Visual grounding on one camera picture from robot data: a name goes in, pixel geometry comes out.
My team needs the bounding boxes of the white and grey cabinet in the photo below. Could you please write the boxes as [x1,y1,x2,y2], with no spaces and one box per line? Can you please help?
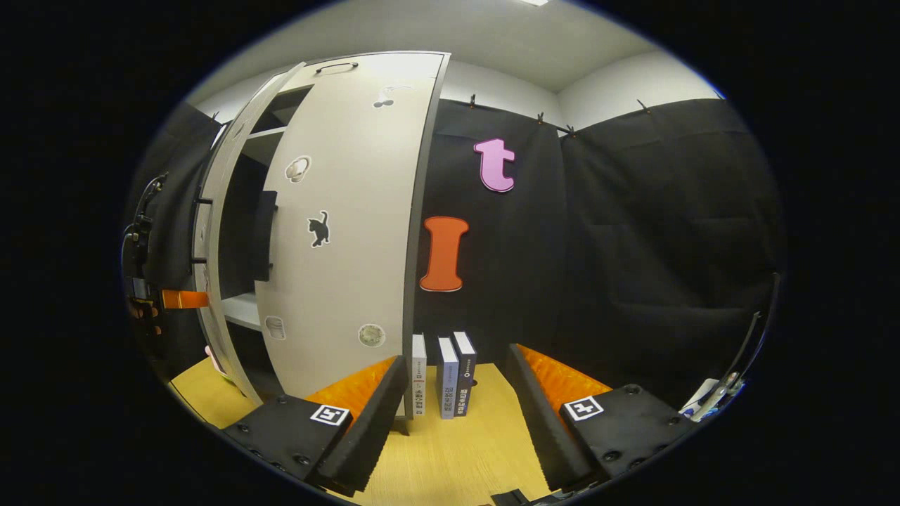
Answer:
[211,51,452,436]

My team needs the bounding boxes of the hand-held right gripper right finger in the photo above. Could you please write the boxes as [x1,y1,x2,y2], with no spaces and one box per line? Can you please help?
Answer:
[508,343,704,493]

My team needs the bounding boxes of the dark navy book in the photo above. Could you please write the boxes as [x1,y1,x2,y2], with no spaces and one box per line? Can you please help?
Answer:
[452,330,477,417]

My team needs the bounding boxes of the white book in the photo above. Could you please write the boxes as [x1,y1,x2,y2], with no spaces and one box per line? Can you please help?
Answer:
[411,334,428,417]

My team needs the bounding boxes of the white cabinet right door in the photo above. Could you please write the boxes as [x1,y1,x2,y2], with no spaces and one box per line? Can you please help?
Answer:
[255,77,440,419]

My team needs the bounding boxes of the black cable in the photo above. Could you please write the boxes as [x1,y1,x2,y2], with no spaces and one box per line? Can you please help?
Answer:
[726,273,781,384]

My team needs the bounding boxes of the black backdrop cloth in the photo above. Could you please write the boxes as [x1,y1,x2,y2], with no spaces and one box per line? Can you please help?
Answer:
[127,98,785,415]

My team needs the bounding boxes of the white cabinet drawer with handle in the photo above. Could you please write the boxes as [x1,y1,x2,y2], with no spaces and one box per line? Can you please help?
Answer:
[299,53,447,92]

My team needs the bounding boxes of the white and blue clutter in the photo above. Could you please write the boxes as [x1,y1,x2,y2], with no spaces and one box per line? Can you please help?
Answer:
[679,372,743,422]

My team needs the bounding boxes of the grey blue book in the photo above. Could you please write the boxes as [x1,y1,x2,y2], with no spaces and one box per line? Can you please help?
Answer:
[436,336,460,420]

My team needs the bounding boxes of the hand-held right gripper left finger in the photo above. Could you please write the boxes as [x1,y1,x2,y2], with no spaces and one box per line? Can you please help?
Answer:
[221,355,410,496]

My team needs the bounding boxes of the white cabinet left door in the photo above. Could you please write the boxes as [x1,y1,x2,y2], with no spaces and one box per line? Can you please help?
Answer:
[191,62,307,407]

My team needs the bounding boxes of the white cabinet door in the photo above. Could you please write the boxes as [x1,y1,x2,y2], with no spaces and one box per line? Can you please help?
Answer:
[255,77,440,419]
[191,62,307,407]

